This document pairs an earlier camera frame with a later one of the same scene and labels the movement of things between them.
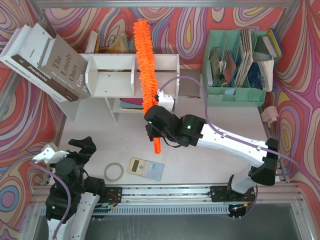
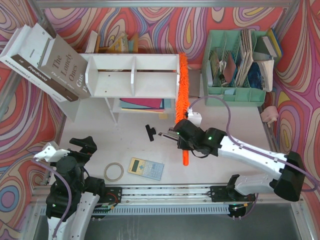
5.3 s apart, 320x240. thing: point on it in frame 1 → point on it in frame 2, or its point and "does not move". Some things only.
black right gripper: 152,126 → 178,136
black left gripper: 81,149 does not move
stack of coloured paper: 131,104 does not move
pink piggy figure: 269,115 does not move
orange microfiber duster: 147,69 → 183,100
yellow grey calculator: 146,168 does not move
